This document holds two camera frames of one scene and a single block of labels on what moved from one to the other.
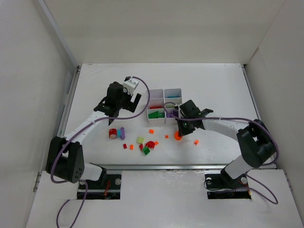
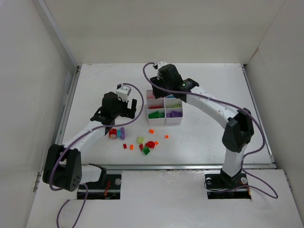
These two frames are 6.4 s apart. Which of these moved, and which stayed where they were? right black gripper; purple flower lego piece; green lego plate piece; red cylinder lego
Moved: right black gripper
Stayed: red cylinder lego; green lego plate piece; purple flower lego piece
